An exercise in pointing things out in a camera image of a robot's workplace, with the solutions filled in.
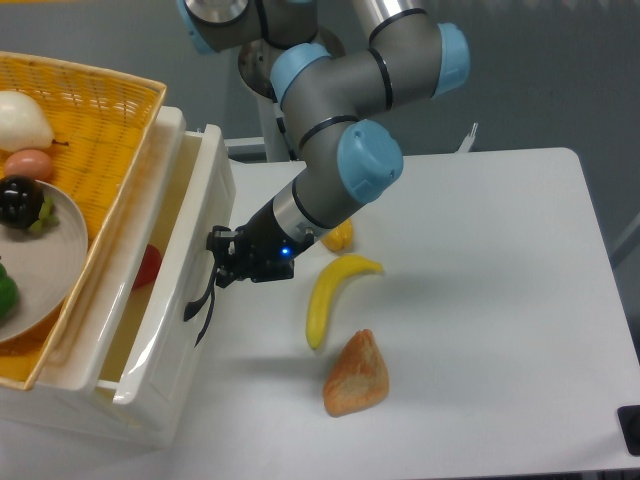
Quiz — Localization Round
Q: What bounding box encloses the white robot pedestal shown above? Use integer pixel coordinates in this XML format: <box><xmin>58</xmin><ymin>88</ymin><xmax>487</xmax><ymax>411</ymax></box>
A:
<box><xmin>224</xmin><ymin>27</ymin><xmax>479</xmax><ymax>164</ymax></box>

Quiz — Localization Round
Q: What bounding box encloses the green toy pepper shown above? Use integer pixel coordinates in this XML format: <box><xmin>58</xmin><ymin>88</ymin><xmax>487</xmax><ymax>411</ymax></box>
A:
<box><xmin>0</xmin><ymin>264</ymin><xmax>19</xmax><ymax>319</ymax></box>

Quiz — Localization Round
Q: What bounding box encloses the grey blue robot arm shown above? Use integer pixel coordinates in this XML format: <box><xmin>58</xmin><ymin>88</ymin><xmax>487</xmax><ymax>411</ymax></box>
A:
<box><xmin>178</xmin><ymin>1</ymin><xmax>471</xmax><ymax>287</ymax></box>

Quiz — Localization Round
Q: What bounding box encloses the pink toy egg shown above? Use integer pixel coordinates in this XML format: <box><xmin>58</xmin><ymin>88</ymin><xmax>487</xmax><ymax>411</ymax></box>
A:
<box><xmin>4</xmin><ymin>149</ymin><xmax>54</xmax><ymax>182</ymax></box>

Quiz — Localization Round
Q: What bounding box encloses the red toy bell pepper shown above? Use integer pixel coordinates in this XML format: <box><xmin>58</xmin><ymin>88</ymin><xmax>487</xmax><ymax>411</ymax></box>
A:
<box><xmin>132</xmin><ymin>244</ymin><xmax>162</xmax><ymax>290</ymax></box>

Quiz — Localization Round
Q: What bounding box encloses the white toy pear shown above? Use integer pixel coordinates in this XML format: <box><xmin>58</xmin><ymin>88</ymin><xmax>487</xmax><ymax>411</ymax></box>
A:
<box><xmin>1</xmin><ymin>90</ymin><xmax>69</xmax><ymax>153</ymax></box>

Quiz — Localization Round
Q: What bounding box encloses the yellow woven basket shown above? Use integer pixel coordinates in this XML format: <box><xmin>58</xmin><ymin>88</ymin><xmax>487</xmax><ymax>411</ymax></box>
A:
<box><xmin>1</xmin><ymin>52</ymin><xmax>167</xmax><ymax>391</ymax></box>

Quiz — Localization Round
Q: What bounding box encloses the white drawer cabinet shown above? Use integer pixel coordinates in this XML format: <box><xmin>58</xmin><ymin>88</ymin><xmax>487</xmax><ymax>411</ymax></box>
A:
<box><xmin>0</xmin><ymin>105</ymin><xmax>187</xmax><ymax>446</ymax></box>

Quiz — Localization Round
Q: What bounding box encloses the black lower drawer handle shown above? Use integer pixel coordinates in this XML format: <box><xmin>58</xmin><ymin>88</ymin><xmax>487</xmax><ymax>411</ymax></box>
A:
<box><xmin>194</xmin><ymin>282</ymin><xmax>215</xmax><ymax>348</ymax></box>

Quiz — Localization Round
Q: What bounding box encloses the yellow toy banana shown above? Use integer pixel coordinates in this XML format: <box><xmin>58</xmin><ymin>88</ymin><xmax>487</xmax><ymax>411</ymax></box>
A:
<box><xmin>305</xmin><ymin>254</ymin><xmax>384</xmax><ymax>350</ymax></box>

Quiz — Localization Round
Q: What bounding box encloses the black corner object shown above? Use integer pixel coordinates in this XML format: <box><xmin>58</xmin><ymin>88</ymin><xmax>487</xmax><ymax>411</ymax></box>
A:
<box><xmin>617</xmin><ymin>405</ymin><xmax>640</xmax><ymax>457</ymax></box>

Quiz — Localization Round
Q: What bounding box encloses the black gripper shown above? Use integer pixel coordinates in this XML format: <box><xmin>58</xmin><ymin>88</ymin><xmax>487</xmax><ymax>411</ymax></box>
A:
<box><xmin>206</xmin><ymin>200</ymin><xmax>315</xmax><ymax>289</ymax></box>

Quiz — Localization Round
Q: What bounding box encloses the grey plate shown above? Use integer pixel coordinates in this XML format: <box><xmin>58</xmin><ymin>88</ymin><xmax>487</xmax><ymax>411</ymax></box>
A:
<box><xmin>1</xmin><ymin>183</ymin><xmax>88</xmax><ymax>341</ymax></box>

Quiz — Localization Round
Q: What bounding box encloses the toy pastry turnover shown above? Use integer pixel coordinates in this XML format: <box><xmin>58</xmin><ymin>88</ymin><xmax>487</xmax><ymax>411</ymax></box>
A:
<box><xmin>322</xmin><ymin>329</ymin><xmax>390</xmax><ymax>417</ymax></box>

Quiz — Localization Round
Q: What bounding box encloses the yellow toy bell pepper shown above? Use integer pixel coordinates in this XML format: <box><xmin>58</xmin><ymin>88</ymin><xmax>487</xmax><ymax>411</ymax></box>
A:
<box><xmin>321</xmin><ymin>218</ymin><xmax>353</xmax><ymax>252</ymax></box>

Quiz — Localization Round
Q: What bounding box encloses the black toy mangosteen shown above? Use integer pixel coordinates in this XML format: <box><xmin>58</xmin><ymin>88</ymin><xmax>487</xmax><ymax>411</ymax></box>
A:
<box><xmin>1</xmin><ymin>175</ymin><xmax>59</xmax><ymax>235</ymax></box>

